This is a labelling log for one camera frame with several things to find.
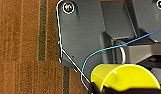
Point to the dark robot base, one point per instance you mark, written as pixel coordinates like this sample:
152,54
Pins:
82,33

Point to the small yellow item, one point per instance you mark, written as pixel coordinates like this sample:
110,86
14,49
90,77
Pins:
126,76

